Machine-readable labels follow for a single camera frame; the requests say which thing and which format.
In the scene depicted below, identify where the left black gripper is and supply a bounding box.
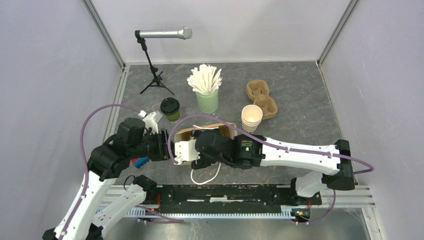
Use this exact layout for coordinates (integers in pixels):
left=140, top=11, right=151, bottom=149
left=129, top=127, right=176, bottom=161

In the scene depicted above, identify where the green paper coffee cup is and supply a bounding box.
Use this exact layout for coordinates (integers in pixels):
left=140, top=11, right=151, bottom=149
left=166, top=111, right=181, bottom=123

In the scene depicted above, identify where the brown paper bag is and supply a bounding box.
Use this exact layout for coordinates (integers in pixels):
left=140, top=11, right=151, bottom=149
left=173, top=123, right=235, bottom=186

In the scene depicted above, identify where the black plastic cup lid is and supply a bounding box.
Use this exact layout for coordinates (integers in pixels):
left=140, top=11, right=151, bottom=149
left=160, top=97, right=180, bottom=116

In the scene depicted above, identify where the stack of white paper cups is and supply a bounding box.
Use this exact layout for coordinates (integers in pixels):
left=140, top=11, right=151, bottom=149
left=241, top=104, right=263, bottom=133

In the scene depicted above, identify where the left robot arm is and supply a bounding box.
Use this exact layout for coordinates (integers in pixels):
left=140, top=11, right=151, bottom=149
left=42, top=118, right=170, bottom=240

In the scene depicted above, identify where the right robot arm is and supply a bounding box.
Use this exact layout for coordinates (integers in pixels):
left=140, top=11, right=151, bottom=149
left=191, top=130, right=355, bottom=204

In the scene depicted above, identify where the red and blue block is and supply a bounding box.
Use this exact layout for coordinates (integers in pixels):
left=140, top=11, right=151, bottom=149
left=131, top=157, right=150, bottom=169

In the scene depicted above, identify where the green straw holder cup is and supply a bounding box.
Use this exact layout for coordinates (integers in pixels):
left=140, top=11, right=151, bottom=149
left=196, top=89, right=219, bottom=114

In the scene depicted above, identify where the black tripod mic stand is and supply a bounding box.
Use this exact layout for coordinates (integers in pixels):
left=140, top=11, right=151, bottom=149
left=137, top=37, right=175, bottom=96

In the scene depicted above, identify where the white paper straws bundle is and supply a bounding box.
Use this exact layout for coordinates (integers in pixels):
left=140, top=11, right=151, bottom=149
left=186, top=64, right=222, bottom=95

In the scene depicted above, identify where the brown cardboard cup carrier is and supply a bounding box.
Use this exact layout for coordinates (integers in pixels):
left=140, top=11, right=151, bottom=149
left=246, top=79, right=278, bottom=120

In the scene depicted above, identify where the silver microphone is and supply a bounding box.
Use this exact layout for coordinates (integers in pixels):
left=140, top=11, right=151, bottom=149
left=134, top=27, right=193, bottom=40

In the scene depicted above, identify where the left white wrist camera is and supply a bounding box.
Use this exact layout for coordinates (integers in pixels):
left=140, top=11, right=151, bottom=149
left=138, top=110, right=163, bottom=134

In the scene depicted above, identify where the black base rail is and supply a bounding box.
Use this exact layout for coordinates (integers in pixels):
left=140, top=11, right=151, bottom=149
left=142, top=184, right=322, bottom=214

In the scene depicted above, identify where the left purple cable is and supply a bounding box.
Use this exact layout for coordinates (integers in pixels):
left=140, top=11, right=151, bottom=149
left=57, top=103, right=185, bottom=240

